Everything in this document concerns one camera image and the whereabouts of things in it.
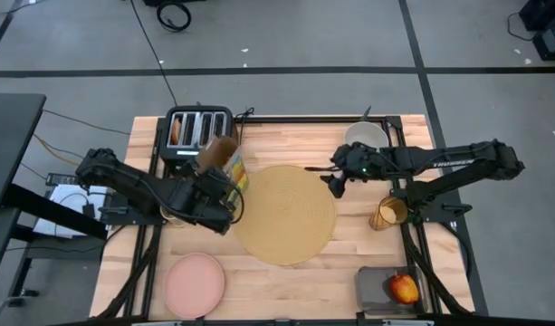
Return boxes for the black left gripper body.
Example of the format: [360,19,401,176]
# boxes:
[185,174,236,235]

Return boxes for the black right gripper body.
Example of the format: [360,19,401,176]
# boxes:
[330,142,387,182]

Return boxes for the panda cereal box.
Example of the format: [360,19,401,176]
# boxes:
[196,134,251,214]

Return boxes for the white ceramic bowl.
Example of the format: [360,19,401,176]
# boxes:
[343,120,390,149]

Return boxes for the amber drinking glass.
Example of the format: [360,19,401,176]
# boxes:
[368,195,410,232]

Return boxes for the pink round plate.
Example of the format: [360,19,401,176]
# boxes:
[162,252,226,320]

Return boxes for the red yellow apple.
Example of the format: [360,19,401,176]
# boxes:
[388,273,420,305]

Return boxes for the black four-slot toaster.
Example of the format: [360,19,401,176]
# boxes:
[158,105,236,167]

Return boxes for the round woven tan placemat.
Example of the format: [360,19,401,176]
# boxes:
[231,164,338,267]

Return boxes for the grey rectangular tray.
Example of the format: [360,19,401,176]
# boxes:
[354,264,430,316]

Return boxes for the black power strip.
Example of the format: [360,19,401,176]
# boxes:
[44,172,81,187]

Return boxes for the white paper sheets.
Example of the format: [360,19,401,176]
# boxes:
[32,184,110,240]

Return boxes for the black desk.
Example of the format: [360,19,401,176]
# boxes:
[0,92,110,309]

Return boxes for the black equipment case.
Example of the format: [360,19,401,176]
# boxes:
[519,0,555,32]
[532,26,555,62]

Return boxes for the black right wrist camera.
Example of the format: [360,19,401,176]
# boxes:
[340,142,373,165]

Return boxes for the black metal table frame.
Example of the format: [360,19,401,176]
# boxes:
[95,115,475,319]

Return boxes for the black toaster power cord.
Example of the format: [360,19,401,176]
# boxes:
[234,107,255,146]

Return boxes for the thin black floor cable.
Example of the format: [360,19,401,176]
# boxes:
[41,108,132,136]

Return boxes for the long black floor cable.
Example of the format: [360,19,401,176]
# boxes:
[129,0,178,108]

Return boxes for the orange floor cable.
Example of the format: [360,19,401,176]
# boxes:
[32,133,84,167]

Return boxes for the coiled black cable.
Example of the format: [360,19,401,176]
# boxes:
[156,1,193,34]

